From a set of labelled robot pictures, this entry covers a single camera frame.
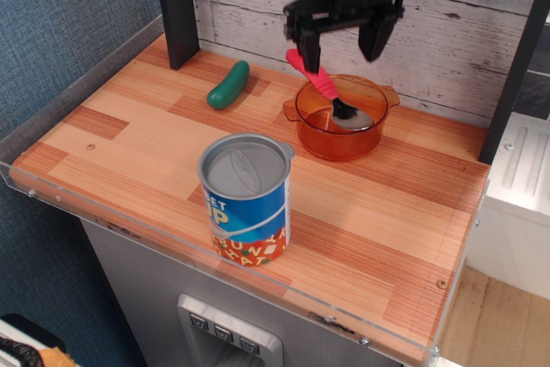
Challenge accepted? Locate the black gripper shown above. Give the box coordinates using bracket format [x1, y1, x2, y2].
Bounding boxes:
[284, 0, 405, 74]

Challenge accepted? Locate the red handled metal spoon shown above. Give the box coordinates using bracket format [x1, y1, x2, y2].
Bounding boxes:
[285, 49, 374, 131]

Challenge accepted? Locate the orange transparent plastic pot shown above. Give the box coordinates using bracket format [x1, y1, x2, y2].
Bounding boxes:
[284, 75, 400, 162]

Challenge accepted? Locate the green toy cucumber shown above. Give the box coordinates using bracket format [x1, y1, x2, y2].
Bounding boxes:
[206, 60, 250, 110]

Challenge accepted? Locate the blue soup can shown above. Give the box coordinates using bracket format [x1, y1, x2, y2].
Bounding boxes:
[198, 133, 295, 266]

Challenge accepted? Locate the white toy sink unit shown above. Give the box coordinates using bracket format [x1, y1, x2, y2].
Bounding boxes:
[466, 113, 549, 298]

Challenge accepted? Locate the clear acrylic table guard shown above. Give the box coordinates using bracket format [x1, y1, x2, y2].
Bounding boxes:
[1, 21, 488, 366]

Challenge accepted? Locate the grey toy fridge cabinet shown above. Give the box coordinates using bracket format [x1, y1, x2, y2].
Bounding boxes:
[82, 221, 397, 366]

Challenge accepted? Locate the silver ice dispenser panel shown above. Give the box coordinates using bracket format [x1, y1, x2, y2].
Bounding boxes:
[177, 294, 284, 366]

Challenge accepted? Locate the orange black object corner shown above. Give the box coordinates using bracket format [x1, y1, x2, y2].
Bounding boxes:
[1, 314, 78, 367]

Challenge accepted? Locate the dark grey right post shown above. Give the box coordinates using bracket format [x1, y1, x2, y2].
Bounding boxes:
[478, 0, 549, 165]

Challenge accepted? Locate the dark grey post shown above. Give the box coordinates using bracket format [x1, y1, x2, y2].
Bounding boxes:
[160, 0, 200, 70]
[478, 0, 549, 165]

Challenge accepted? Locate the dark grey left post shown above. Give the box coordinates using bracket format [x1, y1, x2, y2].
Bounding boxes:
[160, 0, 200, 70]

